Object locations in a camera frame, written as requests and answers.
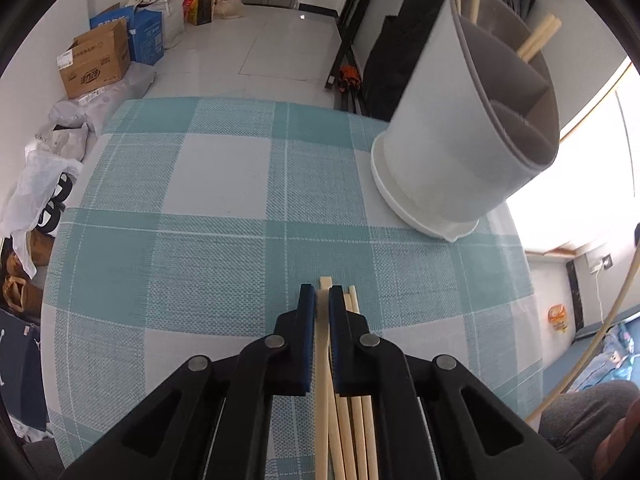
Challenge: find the white sack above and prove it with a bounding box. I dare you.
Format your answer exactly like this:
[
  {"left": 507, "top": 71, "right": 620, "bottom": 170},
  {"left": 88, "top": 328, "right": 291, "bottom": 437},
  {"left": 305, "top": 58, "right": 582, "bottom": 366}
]
[{"left": 150, "top": 0, "right": 186, "bottom": 50}]

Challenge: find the large grey plastic parcel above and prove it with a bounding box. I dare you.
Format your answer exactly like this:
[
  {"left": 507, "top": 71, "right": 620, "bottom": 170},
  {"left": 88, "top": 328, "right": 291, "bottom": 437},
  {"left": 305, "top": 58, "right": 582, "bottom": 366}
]
[{"left": 49, "top": 62, "right": 157, "bottom": 128}]

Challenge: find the brown cardboard box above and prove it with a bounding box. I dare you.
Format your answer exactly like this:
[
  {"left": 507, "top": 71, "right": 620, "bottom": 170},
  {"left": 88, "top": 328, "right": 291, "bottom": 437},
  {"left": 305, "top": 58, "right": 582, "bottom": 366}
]
[{"left": 57, "top": 20, "right": 132, "bottom": 100}]

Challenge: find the teal checked tablecloth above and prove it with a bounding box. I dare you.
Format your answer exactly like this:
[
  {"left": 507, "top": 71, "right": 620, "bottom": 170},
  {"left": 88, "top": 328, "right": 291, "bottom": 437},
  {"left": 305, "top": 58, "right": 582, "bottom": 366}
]
[{"left": 41, "top": 97, "right": 546, "bottom": 480}]

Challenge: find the black metal frame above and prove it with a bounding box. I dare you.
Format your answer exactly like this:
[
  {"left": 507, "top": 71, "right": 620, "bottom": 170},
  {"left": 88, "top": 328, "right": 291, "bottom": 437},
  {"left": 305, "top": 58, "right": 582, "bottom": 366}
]
[{"left": 324, "top": 0, "right": 391, "bottom": 92}]

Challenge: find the large bright window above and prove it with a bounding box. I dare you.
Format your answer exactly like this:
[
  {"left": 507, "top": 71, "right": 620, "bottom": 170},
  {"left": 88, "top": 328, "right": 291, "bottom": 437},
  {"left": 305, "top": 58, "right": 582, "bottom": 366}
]
[{"left": 505, "top": 55, "right": 640, "bottom": 256}]

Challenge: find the dark blue shoe box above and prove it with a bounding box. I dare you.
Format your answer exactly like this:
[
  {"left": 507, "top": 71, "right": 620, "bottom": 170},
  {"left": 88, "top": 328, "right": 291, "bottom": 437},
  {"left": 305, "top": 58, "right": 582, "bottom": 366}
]
[{"left": 0, "top": 307, "right": 51, "bottom": 431}]

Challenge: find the beige bag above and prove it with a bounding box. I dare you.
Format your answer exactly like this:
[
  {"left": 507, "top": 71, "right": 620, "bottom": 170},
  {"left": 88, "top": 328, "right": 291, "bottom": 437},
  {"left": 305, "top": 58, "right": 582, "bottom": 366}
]
[{"left": 214, "top": 0, "right": 247, "bottom": 20}]

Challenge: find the white plastic bag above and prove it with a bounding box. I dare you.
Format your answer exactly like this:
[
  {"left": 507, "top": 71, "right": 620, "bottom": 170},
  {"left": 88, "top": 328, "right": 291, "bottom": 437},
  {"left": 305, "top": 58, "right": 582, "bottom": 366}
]
[{"left": 0, "top": 145, "right": 83, "bottom": 278}]

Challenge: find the person's grey trouser leg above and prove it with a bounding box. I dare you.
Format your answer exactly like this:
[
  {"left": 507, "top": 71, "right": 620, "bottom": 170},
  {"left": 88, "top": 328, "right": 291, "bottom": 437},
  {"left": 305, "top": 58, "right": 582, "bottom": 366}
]
[{"left": 537, "top": 380, "right": 640, "bottom": 480}]

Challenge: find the black backpack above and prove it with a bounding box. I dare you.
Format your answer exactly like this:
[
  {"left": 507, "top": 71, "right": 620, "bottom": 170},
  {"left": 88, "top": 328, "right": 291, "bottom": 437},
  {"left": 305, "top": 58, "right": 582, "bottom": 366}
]
[{"left": 361, "top": 0, "right": 538, "bottom": 123}]

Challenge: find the blue printed blanket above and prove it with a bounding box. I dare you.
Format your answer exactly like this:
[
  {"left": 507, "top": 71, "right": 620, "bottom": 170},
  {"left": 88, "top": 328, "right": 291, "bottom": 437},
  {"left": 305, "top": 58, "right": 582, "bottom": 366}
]
[{"left": 570, "top": 320, "right": 640, "bottom": 393}]

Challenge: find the orange snack bag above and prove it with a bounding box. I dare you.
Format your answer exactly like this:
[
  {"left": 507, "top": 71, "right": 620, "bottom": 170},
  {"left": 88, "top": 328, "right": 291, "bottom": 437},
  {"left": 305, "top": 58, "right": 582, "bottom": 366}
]
[{"left": 546, "top": 304, "right": 571, "bottom": 333}]

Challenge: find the black yellow paper bag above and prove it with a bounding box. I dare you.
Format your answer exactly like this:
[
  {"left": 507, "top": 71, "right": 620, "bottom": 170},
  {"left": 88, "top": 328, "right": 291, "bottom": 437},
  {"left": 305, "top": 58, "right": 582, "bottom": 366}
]
[{"left": 192, "top": 0, "right": 217, "bottom": 27}]

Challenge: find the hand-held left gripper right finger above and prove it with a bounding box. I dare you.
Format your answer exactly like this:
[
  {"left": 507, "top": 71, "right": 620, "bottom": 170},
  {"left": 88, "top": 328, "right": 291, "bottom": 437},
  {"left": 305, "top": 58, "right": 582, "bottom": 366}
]
[{"left": 327, "top": 298, "right": 586, "bottom": 480}]

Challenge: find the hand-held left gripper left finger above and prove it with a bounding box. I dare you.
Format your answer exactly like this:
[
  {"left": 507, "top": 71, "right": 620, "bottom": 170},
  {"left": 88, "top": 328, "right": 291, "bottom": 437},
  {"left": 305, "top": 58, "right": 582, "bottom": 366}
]
[{"left": 60, "top": 283, "right": 318, "bottom": 480}]

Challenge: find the blue cardboard box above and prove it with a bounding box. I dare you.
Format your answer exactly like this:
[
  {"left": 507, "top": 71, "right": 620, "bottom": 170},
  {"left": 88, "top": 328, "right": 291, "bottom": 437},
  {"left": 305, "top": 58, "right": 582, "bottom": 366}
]
[{"left": 90, "top": 2, "right": 166, "bottom": 66}]

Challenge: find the grey white utensil holder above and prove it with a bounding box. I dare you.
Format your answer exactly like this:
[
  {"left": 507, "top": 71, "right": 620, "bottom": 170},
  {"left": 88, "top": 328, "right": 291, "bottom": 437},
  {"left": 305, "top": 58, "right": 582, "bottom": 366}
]
[{"left": 371, "top": 0, "right": 561, "bottom": 242}]

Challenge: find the small white plastic parcel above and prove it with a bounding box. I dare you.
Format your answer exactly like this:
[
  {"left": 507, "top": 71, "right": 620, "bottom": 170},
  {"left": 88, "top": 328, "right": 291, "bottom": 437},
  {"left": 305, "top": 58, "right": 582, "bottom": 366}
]
[{"left": 35, "top": 122, "right": 90, "bottom": 161}]

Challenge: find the orange black tool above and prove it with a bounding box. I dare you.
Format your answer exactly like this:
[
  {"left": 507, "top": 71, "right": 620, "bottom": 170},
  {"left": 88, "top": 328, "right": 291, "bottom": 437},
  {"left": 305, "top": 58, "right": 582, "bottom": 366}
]
[{"left": 336, "top": 64, "right": 360, "bottom": 92}]

